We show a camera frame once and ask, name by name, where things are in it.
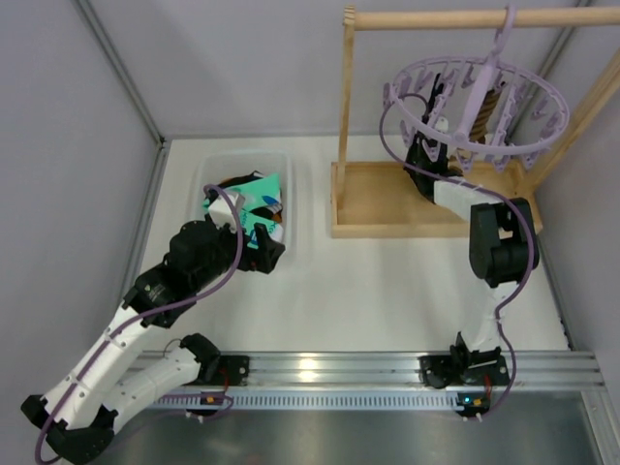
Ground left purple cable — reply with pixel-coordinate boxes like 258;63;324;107
33;182;246;464

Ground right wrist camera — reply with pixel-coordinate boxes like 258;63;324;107
434;116;450;134

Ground aluminium mounting rail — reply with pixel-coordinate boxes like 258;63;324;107
77;351;606;413

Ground lilac round clip hanger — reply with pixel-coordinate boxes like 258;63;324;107
383;5;570;172

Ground brown striped sock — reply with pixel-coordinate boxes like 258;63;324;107
448;86;505;178

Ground black blue sport sock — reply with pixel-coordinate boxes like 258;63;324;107
219;170;264;189

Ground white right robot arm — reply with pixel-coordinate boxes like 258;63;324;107
405;133;540;388

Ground wooden hanger rack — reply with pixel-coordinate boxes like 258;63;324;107
331;6;619;238

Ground green sock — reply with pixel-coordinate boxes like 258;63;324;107
239;206;285;249
218;173;283;211

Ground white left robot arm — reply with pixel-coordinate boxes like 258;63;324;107
21;218;286;464

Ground white plastic basket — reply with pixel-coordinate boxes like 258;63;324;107
186;149;295;249

